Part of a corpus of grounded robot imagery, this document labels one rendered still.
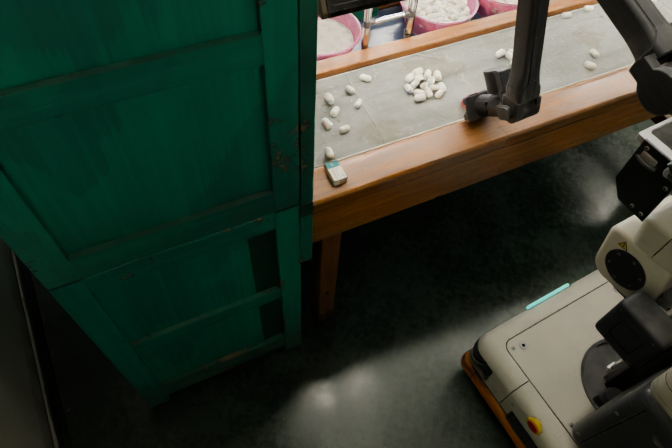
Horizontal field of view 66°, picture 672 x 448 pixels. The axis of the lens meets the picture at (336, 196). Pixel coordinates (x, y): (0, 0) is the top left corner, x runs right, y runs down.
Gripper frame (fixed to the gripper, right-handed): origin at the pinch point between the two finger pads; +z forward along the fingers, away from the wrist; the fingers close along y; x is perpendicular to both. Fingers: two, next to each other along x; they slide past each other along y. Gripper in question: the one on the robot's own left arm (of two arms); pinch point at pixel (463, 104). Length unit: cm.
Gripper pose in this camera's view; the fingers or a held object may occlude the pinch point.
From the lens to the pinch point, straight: 154.7
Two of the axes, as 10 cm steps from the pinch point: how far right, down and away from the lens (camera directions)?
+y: -9.1, 3.1, -2.8
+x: 2.3, 9.3, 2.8
